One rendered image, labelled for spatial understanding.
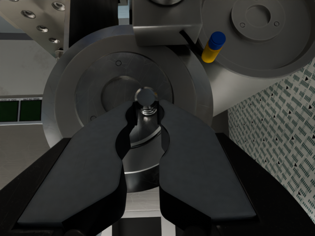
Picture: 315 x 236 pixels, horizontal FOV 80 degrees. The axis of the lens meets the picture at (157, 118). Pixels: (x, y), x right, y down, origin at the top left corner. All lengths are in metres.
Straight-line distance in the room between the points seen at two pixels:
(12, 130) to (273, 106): 0.58
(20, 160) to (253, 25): 0.56
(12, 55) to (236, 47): 2.56
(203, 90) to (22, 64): 2.46
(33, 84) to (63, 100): 2.27
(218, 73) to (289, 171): 0.15
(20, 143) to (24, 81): 1.92
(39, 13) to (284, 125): 0.45
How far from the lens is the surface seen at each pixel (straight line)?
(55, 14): 0.46
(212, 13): 0.21
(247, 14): 0.21
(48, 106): 0.19
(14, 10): 0.48
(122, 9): 0.63
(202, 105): 0.17
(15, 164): 0.60
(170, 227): 0.53
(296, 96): 0.26
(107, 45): 0.18
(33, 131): 0.58
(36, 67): 2.49
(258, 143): 0.33
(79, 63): 0.18
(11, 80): 2.56
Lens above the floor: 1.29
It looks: 9 degrees down
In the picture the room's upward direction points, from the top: 178 degrees clockwise
